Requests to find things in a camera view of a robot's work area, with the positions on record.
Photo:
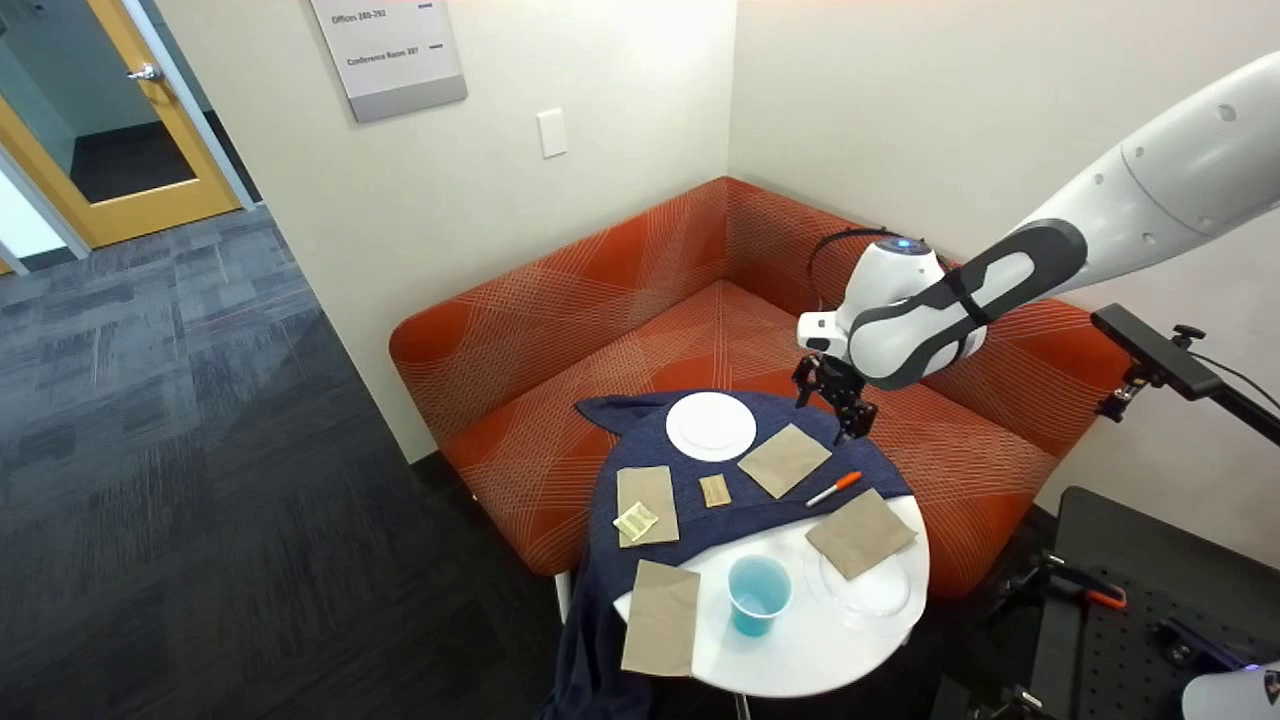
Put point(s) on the yellow framed glass door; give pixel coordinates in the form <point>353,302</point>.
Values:
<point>135,107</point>

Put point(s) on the small square brown napkin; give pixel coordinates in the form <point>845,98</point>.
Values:
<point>716,490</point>

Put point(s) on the white round plate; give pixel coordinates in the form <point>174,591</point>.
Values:
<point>709,425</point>

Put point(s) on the brown napkin under packet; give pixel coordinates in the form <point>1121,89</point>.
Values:
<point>651,484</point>

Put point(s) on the white plate under napkin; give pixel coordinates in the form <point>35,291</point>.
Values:
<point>881,599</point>

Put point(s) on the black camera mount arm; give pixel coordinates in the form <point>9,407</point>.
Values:
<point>1161,352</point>

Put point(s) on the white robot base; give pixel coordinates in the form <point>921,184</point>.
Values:
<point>1236,698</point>

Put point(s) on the white light switch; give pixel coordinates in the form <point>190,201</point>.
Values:
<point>549,128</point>

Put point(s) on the folded brown paper napkin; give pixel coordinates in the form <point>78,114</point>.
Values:
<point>660,619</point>

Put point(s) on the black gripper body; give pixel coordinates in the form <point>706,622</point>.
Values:
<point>842,377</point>

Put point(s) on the dark blue cloth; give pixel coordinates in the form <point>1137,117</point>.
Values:
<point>706,531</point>

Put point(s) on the light blue plastic cup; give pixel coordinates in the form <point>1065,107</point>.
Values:
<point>757,592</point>

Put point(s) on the large brown paper napkin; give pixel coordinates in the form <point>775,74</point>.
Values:
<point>860,532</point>

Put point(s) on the grey wall sign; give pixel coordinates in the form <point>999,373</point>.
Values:
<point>391,54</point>

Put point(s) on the yellow packet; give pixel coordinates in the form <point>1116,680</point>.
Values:
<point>633,524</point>

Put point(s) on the pen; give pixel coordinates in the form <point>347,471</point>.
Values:
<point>838,490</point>

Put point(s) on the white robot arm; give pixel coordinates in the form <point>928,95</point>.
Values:
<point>1135,201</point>

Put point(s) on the orange red corner couch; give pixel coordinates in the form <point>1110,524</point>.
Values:
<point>600,332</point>

